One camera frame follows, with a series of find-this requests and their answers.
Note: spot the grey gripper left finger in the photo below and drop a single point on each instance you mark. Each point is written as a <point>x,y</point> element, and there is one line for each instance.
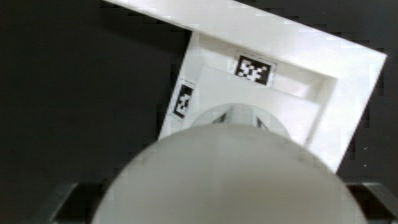
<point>73,203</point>

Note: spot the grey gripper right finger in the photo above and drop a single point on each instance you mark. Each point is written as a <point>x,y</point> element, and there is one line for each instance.
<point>377,202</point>

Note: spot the white lamp bulb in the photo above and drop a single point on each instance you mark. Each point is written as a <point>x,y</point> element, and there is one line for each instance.
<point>226,174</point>

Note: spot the white lamp base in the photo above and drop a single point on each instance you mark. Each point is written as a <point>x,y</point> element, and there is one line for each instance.
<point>231,77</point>

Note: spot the white U-shaped frame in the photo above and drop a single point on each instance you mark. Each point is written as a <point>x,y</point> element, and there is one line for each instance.
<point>281,39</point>

